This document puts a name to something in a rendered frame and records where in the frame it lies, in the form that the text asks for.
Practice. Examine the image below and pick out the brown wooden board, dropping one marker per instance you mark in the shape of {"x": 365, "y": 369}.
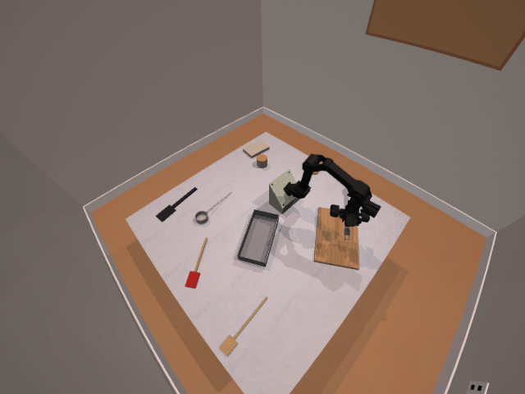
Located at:
{"x": 330, "y": 245}

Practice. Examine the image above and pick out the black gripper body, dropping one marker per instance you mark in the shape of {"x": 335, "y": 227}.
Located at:
{"x": 335, "y": 211}

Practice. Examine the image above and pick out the brown flat board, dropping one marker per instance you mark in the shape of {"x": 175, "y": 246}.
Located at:
{"x": 255, "y": 149}

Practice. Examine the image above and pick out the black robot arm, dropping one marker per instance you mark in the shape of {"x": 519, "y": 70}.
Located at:
{"x": 359, "y": 191}

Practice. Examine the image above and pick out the red spatula with wooden handle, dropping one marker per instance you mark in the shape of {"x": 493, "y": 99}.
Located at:
{"x": 194, "y": 276}

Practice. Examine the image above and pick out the grey cylinder with brown lid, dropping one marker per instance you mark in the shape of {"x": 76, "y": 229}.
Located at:
{"x": 262, "y": 160}

